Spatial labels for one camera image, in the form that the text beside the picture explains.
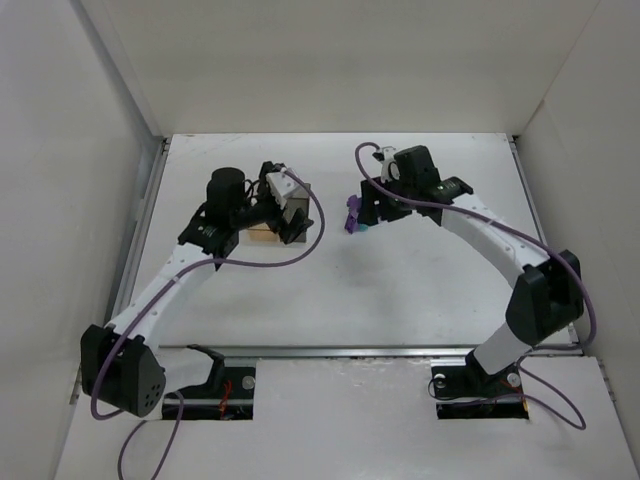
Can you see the purple lego brick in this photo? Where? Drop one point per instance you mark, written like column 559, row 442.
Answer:
column 353, row 205

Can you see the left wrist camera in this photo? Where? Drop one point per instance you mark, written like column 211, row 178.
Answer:
column 282, row 186

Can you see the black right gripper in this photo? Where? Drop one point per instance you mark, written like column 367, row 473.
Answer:
column 373, row 201

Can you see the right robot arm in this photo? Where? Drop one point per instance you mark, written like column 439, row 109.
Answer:
column 547, row 293

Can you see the front aluminium rail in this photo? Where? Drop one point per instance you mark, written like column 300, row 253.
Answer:
column 340, row 352

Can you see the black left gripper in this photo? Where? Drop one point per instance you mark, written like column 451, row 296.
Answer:
column 282, row 212

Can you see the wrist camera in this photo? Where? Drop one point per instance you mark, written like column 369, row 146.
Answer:
column 282, row 186
column 389, row 170

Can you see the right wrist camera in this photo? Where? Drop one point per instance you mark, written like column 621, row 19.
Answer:
column 389, row 170

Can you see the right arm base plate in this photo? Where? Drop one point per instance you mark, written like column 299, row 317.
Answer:
column 464, row 394

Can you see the left aluminium rail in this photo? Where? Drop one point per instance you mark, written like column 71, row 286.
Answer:
column 128, row 260

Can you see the smoky grey transparent container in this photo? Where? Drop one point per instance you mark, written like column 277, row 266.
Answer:
column 296, row 217

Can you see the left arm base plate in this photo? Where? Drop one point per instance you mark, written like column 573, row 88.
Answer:
column 231, row 400

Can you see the aluminium table edge rail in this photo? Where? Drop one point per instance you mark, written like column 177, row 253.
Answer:
column 545, row 194

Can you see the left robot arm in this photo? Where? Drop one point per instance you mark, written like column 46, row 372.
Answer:
column 120, row 362

